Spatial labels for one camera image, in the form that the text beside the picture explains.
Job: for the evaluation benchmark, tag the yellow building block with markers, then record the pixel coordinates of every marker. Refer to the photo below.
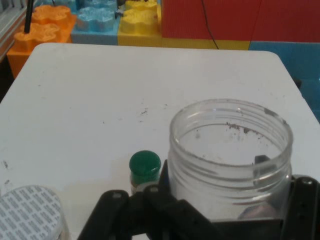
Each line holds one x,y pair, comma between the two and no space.
140,27

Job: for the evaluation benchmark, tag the clear plastic jar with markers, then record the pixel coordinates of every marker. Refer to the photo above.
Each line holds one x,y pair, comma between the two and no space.
225,180

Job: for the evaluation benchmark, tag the red building block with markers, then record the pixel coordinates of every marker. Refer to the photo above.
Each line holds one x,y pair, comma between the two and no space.
237,20

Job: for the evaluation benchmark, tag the foil-sealed spice jar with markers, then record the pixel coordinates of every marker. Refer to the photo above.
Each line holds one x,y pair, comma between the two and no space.
27,212

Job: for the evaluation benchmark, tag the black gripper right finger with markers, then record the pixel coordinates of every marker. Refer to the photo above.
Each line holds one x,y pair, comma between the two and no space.
302,207

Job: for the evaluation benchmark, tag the green-capped spice bottle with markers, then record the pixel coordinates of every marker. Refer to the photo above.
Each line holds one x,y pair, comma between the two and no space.
145,165

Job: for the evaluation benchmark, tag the blue building block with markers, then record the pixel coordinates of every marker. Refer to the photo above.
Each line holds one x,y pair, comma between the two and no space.
95,22

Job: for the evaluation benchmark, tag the black tripod stand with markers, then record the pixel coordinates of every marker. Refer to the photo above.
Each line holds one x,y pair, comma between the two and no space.
28,17

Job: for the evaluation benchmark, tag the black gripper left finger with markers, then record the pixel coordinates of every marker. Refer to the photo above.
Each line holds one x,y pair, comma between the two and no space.
125,215

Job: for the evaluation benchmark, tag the orange building block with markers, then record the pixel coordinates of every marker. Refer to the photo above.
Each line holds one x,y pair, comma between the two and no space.
42,37

